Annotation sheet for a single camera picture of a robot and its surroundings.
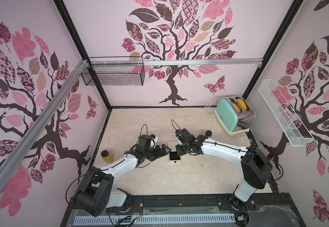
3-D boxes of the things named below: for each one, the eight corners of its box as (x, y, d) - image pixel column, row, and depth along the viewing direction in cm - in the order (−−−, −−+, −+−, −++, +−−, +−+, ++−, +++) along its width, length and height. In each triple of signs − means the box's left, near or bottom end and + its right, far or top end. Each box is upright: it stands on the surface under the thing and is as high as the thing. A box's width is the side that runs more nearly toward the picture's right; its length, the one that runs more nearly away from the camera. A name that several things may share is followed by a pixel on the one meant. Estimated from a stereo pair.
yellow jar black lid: (105, 163, 90) (99, 157, 83) (107, 156, 93) (102, 150, 86) (112, 163, 90) (107, 157, 83) (114, 156, 93) (109, 150, 86)
